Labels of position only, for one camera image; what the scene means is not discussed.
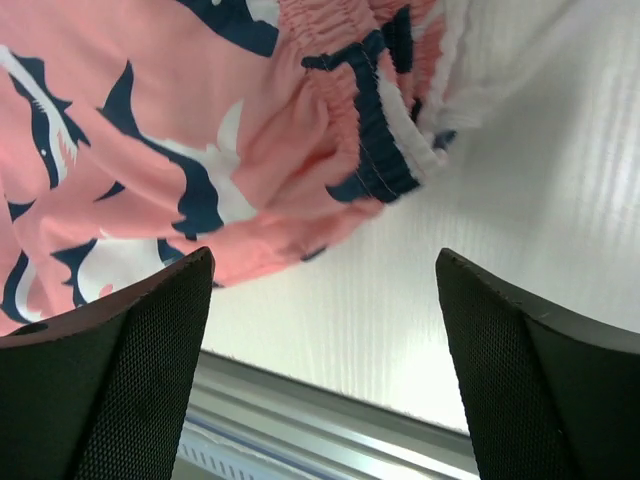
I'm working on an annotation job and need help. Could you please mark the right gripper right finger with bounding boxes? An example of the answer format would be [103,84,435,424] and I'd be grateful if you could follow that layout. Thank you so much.
[435,249,639,479]

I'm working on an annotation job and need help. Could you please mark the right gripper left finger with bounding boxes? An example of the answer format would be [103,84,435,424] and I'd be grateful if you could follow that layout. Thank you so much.
[1,248,214,479]

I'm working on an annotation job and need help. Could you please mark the aluminium mounting rail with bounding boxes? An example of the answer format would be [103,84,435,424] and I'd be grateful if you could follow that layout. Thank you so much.
[177,352,479,479]

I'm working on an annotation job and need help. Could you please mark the pink shark print shorts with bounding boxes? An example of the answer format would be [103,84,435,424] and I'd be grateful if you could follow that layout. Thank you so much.
[1,1,469,333]

